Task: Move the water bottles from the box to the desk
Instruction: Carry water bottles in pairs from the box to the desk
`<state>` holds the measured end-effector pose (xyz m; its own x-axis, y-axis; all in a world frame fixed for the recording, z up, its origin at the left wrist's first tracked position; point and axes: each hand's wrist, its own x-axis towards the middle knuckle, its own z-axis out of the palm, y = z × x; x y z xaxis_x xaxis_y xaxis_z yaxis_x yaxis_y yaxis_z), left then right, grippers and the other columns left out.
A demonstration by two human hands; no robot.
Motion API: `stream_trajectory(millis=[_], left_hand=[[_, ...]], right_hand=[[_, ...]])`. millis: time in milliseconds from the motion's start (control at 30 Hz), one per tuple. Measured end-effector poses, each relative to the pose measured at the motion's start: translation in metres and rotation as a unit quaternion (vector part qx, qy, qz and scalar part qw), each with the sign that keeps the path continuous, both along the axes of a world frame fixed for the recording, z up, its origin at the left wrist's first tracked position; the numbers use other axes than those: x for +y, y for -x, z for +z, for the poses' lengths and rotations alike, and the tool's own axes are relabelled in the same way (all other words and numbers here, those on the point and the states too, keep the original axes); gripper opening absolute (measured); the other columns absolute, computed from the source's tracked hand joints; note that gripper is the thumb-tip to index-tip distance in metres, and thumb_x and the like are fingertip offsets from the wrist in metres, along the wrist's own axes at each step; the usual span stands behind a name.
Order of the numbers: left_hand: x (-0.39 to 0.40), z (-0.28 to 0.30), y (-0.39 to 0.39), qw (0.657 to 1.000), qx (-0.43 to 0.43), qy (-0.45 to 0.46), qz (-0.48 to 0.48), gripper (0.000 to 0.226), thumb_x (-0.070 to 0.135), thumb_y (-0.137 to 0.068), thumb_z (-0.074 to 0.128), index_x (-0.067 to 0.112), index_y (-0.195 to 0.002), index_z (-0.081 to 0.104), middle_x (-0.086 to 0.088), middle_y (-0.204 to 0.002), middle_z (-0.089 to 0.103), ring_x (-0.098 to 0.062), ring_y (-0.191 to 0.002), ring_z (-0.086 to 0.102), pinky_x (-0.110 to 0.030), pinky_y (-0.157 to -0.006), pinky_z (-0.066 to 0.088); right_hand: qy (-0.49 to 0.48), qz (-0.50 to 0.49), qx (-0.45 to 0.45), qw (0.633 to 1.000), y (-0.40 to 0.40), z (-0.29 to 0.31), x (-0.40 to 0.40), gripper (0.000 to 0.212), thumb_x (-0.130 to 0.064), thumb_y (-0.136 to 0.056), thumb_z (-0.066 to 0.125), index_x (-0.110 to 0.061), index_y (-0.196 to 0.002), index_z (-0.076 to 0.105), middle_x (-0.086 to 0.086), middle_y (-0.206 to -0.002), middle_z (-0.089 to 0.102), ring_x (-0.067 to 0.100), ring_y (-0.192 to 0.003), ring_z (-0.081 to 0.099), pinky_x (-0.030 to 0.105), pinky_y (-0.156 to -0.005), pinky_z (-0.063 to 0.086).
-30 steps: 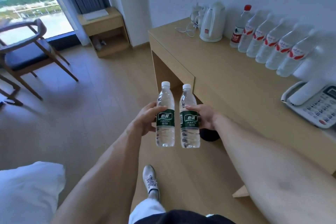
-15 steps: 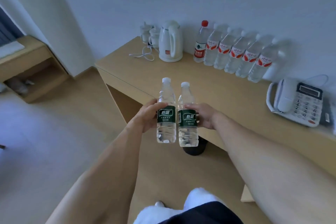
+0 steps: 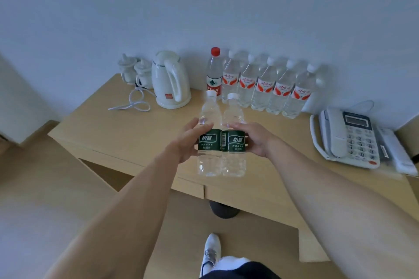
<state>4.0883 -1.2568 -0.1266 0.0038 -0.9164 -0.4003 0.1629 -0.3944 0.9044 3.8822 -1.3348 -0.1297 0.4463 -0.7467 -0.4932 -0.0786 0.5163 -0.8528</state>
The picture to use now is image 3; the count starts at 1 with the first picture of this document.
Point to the person's right hand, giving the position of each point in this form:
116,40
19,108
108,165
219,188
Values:
258,139

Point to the person's left hand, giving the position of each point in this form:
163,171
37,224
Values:
186,143

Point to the green-label water bottle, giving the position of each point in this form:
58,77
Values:
209,164
234,166

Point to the red-cap water bottle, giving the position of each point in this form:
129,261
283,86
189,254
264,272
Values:
214,72

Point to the person's right forearm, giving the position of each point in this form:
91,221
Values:
340,210

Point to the person's left forearm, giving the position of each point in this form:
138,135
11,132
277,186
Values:
118,220

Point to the person's white left shoe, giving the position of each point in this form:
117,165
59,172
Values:
211,249

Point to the wooden table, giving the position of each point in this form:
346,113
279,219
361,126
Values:
131,131

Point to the white electric kettle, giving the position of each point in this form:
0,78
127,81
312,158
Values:
170,79

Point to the black bin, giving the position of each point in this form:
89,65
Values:
224,210

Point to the grey desk telephone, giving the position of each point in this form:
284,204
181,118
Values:
356,139

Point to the light denim shorts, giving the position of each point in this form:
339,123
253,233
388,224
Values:
230,262

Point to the black t-shirt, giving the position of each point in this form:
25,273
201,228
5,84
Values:
242,272

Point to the grey remote control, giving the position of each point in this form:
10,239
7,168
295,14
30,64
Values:
397,151

